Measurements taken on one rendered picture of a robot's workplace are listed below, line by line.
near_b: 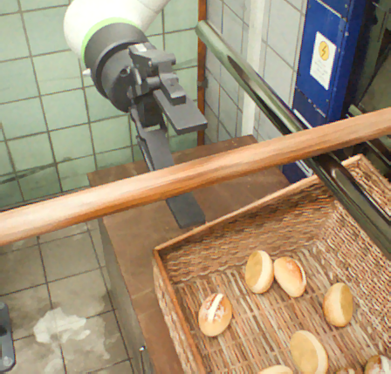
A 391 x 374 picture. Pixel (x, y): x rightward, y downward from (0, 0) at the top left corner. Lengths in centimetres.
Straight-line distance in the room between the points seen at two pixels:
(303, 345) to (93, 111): 123
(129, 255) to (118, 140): 88
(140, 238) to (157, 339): 29
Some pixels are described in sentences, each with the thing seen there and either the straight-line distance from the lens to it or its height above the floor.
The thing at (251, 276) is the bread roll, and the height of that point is 63.
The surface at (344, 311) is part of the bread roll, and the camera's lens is 112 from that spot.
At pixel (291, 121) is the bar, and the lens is 64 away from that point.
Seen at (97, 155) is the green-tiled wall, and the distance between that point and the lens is 209.
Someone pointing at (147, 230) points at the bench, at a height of 58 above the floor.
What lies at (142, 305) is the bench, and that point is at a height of 58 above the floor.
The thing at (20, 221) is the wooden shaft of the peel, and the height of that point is 120.
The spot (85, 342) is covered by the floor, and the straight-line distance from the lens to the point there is 183.
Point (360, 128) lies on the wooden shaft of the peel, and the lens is 60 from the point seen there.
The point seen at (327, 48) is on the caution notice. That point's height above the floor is 101.
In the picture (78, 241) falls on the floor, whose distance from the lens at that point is 211.
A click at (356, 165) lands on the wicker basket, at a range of 115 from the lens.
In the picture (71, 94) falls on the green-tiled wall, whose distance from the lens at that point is 191.
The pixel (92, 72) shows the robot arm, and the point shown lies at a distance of 68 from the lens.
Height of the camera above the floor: 154
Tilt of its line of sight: 42 degrees down
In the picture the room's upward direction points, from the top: straight up
